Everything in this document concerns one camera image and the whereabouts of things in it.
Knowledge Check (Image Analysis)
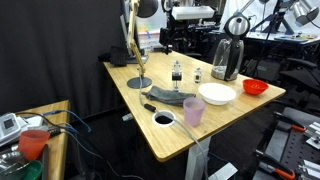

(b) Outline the black perforated tool board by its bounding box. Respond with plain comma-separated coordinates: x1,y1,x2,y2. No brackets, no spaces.
263,106,320,180

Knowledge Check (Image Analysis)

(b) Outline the red plastic bowl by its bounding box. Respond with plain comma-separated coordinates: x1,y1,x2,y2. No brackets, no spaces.
242,78,270,96

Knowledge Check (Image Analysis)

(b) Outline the orange red plastic cup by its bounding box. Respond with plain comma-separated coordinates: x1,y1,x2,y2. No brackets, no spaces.
17,129,51,161

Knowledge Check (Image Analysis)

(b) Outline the green plastic bowl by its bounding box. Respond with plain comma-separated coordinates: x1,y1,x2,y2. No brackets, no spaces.
19,160,44,180

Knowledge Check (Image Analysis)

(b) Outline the blue cable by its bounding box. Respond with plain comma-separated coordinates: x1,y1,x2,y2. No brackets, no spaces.
42,109,93,135

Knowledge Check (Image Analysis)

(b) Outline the black curtain backdrop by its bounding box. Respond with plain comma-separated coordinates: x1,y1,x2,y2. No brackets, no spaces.
0,0,124,118

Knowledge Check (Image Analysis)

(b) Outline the shiny metal bowl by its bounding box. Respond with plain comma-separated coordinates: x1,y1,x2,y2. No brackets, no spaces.
0,151,31,178

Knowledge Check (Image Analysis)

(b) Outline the small glass shaker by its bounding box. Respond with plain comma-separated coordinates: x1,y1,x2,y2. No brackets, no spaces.
194,67,203,84

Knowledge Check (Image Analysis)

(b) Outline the white device with screen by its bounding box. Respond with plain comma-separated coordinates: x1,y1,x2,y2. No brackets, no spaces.
0,113,23,146

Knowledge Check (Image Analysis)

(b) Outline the black tripod pole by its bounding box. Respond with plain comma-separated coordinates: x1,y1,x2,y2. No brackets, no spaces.
256,0,285,73

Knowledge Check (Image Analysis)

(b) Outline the clear square grinder bottle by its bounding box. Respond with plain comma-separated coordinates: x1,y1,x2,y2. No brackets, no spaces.
171,60,183,93

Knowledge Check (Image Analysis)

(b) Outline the black office chair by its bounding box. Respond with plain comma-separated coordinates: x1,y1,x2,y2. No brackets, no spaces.
279,56,320,96

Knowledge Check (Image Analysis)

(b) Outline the white ceramic bowl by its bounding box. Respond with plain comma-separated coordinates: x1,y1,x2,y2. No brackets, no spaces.
198,82,237,106

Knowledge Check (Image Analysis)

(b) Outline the pink translucent plastic cup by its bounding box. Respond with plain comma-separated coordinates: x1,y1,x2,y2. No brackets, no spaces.
182,97,207,128

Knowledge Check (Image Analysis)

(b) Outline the gray folded cloth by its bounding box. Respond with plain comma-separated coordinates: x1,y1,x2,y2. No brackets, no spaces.
141,85,197,108

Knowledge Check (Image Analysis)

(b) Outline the white table leg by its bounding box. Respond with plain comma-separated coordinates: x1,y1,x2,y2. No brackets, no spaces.
184,136,212,180

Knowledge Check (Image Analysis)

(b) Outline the silver background lamp head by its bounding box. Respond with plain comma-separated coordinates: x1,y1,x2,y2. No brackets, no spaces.
289,0,320,28

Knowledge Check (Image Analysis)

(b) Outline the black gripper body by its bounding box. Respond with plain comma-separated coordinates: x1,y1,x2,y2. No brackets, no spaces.
161,19,189,48

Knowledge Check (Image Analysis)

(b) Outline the black mesh object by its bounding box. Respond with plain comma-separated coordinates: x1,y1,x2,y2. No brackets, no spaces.
109,45,128,67

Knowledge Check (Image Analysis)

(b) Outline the glass electric kettle black handle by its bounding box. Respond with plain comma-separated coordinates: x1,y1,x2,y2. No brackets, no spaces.
211,14,251,82

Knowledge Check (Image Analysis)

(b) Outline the gray computer monitor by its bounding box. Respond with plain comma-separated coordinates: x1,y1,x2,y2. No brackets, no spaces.
119,0,149,65

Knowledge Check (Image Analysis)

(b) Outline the black handheld device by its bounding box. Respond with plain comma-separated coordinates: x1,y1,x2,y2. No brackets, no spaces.
153,46,174,54

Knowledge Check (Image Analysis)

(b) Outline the clear storage bin pink lid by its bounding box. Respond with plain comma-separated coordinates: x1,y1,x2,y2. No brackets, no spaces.
138,28,167,52

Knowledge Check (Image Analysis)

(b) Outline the wooden side table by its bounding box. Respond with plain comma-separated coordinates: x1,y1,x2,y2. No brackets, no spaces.
14,99,72,180

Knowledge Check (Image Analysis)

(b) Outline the gray braided lamp cable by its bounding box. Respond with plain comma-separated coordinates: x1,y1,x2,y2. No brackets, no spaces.
137,66,210,180

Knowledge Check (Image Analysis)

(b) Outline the white cable grommet ring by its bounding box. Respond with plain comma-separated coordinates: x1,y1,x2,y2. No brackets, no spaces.
151,110,177,128

